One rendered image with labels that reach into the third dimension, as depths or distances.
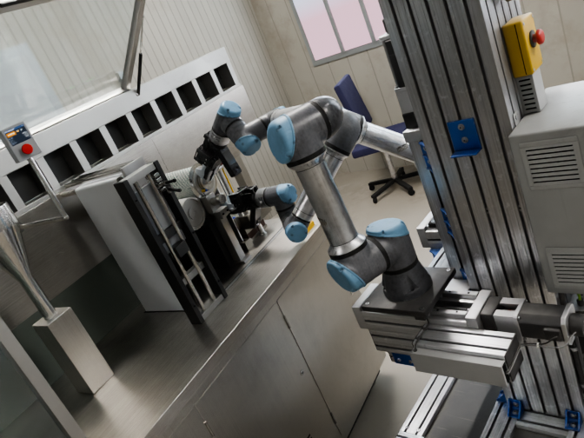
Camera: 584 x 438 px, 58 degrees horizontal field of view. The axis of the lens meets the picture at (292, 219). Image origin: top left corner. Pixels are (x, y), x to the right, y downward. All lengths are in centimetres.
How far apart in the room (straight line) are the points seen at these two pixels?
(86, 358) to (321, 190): 90
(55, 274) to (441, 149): 136
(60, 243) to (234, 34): 352
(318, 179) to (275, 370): 77
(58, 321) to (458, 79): 131
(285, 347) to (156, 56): 317
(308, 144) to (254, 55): 397
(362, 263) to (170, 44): 353
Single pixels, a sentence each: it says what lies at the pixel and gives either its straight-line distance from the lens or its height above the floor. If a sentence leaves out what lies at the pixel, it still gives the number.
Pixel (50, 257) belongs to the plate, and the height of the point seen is 126.
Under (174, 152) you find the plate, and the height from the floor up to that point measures 134.
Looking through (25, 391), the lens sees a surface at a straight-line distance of 139.
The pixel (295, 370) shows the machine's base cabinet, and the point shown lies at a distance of 200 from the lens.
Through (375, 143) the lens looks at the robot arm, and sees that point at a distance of 197.
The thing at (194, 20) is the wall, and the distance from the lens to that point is 496.
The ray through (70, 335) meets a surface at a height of 110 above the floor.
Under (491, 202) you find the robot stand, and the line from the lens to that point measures 155.
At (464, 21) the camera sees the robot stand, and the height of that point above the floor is 152.
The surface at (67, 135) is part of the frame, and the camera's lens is 215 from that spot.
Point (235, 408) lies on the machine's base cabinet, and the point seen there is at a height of 68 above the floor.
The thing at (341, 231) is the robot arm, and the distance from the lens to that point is 146.
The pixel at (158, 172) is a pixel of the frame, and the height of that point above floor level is 140.
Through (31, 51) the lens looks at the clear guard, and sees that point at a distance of 192.
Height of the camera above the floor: 170
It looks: 20 degrees down
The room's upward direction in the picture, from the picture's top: 24 degrees counter-clockwise
